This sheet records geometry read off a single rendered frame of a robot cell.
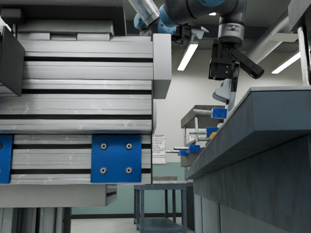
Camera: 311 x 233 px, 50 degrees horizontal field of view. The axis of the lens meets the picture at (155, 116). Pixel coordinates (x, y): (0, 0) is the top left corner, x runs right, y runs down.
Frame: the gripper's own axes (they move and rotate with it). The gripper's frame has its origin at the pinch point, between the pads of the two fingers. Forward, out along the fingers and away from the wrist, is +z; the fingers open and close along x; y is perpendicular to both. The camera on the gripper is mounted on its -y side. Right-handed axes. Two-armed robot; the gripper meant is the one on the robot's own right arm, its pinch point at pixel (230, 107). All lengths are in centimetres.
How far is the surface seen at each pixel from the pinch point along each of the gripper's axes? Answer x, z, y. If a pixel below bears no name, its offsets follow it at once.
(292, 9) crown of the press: -134, -90, -55
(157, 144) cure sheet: -720, 26, 66
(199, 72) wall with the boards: -768, -174, -20
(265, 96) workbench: 71, 7, 7
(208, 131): -9.1, 7.1, 4.9
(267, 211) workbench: 56, 19, 2
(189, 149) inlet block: -24.4, 14.1, 9.8
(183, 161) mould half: -41.4, 19.7, 11.4
